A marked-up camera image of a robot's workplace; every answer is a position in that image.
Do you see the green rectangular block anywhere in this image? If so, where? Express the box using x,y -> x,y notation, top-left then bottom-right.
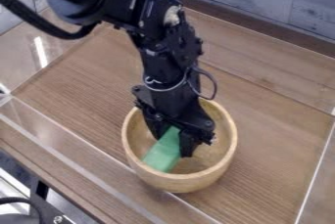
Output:
141,126 -> 181,172

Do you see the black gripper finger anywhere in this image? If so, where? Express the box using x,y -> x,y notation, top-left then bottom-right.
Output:
144,109 -> 171,139
180,129 -> 203,157

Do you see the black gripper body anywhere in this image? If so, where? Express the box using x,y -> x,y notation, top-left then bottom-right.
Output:
133,79 -> 215,144

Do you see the clear acrylic enclosure wall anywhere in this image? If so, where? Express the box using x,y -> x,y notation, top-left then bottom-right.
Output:
0,0 -> 335,224

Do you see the black table leg bracket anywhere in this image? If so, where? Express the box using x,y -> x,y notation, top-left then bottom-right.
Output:
30,178 -> 77,224

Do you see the black cable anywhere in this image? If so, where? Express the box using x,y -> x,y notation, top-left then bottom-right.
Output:
0,197 -> 43,222

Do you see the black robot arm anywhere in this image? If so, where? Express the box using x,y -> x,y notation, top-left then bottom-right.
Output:
0,0 -> 215,157

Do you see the round wooden bowl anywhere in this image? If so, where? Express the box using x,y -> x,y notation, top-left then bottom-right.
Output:
122,100 -> 239,194

